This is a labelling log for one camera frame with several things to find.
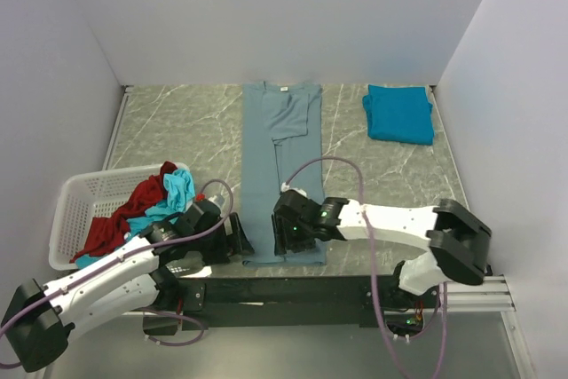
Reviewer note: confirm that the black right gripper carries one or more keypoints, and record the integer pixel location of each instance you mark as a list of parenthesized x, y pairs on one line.
[(287, 228)]

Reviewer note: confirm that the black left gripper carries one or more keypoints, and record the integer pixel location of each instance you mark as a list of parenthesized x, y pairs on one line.
[(226, 242)]

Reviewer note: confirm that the grey-blue t-shirt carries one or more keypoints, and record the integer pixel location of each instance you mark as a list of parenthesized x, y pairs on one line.
[(281, 131)]

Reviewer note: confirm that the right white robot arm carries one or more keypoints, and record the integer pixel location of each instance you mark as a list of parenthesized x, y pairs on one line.
[(453, 241)]

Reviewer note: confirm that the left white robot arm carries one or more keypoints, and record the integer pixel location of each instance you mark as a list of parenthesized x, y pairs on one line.
[(41, 320)]

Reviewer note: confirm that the teal t-shirt in basket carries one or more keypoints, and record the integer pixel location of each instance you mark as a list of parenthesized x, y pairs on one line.
[(180, 192)]

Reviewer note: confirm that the black base crossbar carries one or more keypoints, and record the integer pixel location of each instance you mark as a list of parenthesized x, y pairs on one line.
[(267, 302)]

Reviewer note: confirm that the dark red t-shirt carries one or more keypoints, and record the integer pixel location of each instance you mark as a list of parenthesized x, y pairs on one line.
[(106, 233)]

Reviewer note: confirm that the folded teal t-shirt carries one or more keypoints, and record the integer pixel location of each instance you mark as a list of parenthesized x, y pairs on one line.
[(399, 114)]

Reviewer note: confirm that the white plastic laundry basket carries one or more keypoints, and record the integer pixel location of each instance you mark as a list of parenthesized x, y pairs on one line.
[(83, 197)]

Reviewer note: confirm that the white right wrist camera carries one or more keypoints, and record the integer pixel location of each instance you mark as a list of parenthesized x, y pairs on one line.
[(286, 186)]

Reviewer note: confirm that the aluminium frame rail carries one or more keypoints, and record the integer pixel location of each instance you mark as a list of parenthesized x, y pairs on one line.
[(493, 296)]

